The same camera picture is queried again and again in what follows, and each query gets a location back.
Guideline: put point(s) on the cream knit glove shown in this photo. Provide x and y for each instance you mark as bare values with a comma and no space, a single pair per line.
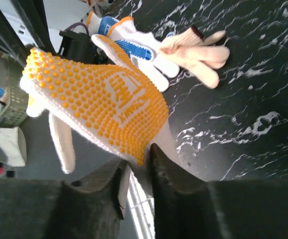
197,54

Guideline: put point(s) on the white plastic storage basket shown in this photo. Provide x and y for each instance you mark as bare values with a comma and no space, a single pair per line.
14,113

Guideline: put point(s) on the orange dotted white glove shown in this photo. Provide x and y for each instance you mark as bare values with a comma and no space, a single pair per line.
114,106

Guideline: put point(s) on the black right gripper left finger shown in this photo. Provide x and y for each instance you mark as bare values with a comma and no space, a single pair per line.
49,209

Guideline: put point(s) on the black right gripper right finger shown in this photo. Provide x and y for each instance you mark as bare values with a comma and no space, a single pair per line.
186,207

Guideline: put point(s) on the blue dotted white glove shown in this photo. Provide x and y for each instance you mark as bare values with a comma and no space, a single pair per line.
142,48

